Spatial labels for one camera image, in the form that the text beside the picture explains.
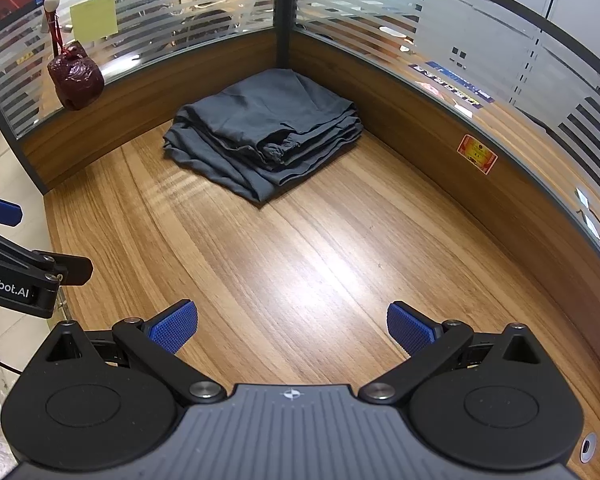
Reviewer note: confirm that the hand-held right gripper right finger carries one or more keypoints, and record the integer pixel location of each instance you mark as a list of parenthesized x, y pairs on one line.
[(409, 330)]

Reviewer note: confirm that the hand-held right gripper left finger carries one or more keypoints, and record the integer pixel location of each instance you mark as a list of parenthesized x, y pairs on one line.
[(176, 327)]

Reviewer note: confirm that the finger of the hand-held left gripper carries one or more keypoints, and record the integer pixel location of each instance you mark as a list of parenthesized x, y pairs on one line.
[(0, 210), (15, 285)]

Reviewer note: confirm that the grey pants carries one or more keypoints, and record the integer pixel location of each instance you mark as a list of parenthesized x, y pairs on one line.
[(260, 125)]

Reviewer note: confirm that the dark red hanging ornament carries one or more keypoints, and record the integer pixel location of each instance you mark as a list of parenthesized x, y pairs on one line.
[(77, 80)]

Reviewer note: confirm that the red and yellow sticker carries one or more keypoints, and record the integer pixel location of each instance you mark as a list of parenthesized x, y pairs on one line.
[(476, 154)]

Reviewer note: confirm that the yellow sticky note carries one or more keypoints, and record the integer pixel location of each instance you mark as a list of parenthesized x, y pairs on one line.
[(94, 16)]

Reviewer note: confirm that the blue and white label strip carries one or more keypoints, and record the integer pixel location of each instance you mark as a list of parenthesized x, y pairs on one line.
[(450, 82)]

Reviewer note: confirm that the dark partition post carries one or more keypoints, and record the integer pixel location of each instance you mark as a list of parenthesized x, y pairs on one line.
[(285, 15)]

